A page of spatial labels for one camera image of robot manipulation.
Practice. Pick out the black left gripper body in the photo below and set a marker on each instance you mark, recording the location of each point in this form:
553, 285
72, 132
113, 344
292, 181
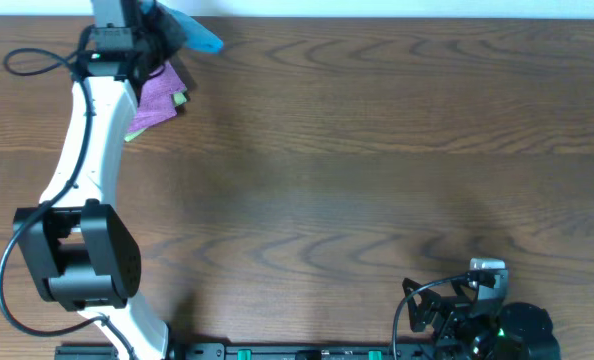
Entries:
162, 35

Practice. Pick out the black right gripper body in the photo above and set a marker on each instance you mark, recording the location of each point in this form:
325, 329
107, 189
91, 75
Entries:
447, 301

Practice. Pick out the blue microfiber cloth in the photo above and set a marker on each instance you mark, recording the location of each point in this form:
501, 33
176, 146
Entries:
198, 37

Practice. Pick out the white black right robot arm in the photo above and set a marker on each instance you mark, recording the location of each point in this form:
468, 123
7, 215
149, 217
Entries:
525, 331

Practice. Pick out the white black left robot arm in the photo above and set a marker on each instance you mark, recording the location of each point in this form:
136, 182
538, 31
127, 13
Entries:
79, 253

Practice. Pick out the green folded cloth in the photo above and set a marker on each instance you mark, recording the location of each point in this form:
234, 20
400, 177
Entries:
154, 112

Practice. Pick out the purple folded cloth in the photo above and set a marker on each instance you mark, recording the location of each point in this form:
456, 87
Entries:
165, 82

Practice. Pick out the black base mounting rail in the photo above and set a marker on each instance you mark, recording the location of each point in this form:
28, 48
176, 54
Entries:
218, 351

